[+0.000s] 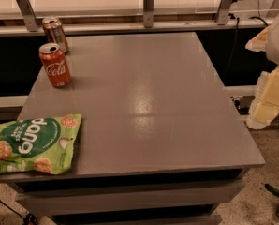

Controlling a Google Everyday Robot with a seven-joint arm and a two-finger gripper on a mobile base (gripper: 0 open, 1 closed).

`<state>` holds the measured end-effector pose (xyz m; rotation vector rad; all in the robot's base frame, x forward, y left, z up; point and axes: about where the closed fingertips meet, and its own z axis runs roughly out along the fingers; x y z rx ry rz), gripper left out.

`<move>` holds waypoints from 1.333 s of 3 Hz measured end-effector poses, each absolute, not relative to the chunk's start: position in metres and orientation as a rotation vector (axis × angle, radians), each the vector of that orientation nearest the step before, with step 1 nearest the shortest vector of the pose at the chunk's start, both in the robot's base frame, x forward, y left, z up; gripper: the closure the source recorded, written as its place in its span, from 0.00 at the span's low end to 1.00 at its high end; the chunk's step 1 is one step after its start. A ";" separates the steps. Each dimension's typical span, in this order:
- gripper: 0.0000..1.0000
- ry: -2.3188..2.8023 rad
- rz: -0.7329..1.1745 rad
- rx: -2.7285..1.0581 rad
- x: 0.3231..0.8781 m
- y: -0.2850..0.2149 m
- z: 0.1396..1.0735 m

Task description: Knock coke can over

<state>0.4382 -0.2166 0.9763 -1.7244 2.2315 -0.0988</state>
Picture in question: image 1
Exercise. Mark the grey drawer cabinet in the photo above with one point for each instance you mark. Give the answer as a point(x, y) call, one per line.
point(160, 142)

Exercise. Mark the right metal bracket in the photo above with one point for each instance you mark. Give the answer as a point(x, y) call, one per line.
point(221, 16)

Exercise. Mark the brown soda can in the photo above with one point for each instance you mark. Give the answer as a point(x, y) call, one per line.
point(54, 32)

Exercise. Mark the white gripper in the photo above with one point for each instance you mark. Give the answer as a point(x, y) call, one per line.
point(265, 104)

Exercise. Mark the middle metal bracket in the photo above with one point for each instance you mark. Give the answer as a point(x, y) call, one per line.
point(148, 13)

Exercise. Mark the metal bracket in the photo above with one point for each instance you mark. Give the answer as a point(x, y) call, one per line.
point(28, 15)
point(221, 16)
point(148, 13)

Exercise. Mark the red coke can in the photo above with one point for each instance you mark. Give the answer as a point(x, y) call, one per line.
point(54, 62)

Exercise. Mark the green dang chips bag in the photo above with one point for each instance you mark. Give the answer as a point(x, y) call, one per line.
point(44, 145)

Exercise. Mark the left metal bracket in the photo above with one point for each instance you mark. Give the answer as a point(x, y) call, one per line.
point(28, 15)

